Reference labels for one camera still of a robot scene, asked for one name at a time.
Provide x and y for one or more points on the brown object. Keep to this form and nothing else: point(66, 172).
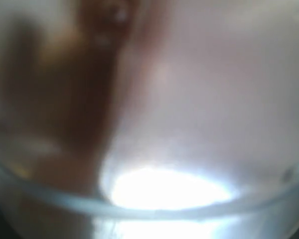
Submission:
point(60, 67)

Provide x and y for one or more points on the clear plastic shaker cup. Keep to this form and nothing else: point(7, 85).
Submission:
point(204, 142)

